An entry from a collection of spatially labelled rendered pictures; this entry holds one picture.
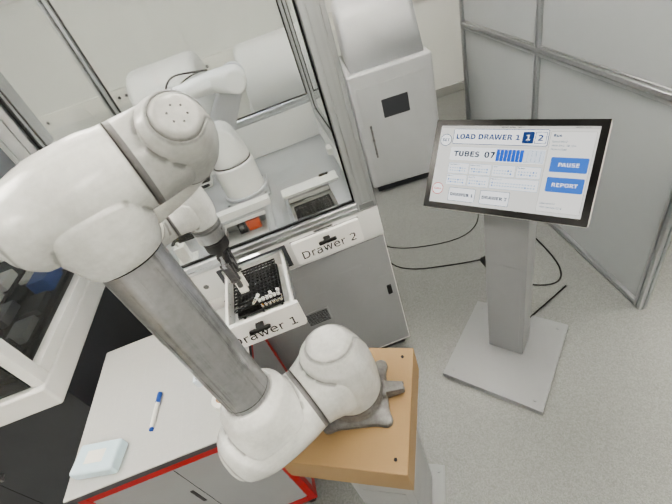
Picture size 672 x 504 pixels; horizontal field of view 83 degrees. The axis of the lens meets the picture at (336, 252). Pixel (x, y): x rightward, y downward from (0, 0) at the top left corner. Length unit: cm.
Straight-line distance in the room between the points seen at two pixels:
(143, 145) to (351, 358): 57
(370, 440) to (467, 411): 102
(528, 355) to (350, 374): 137
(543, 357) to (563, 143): 111
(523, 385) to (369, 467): 116
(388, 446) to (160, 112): 85
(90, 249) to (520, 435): 177
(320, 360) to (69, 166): 57
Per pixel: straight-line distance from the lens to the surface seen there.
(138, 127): 56
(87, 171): 57
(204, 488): 162
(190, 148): 55
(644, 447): 205
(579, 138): 137
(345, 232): 155
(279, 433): 86
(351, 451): 105
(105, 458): 151
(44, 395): 177
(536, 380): 206
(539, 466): 193
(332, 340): 87
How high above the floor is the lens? 180
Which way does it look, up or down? 38 degrees down
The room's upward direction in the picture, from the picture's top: 21 degrees counter-clockwise
